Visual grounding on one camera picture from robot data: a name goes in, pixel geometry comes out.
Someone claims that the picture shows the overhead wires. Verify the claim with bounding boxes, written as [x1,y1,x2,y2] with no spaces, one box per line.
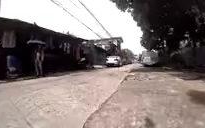
[49,0,114,39]

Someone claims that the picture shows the large dark trees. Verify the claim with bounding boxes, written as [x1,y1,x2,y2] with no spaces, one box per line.
[109,0,205,61]

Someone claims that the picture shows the dark wall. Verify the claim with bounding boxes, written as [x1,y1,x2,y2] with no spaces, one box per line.
[163,46,205,70]

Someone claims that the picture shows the person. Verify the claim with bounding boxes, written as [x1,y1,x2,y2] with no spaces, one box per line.
[26,39,47,78]

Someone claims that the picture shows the white car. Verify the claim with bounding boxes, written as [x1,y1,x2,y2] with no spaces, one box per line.
[105,55,123,68]

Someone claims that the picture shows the low dark shed building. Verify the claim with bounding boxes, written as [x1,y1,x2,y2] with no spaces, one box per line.
[0,15,107,81]

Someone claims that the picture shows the grey concrete road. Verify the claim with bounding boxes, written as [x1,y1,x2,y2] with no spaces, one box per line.
[0,63,205,128]

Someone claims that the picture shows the covered vehicle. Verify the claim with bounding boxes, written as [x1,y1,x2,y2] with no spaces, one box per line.
[141,50,160,67]

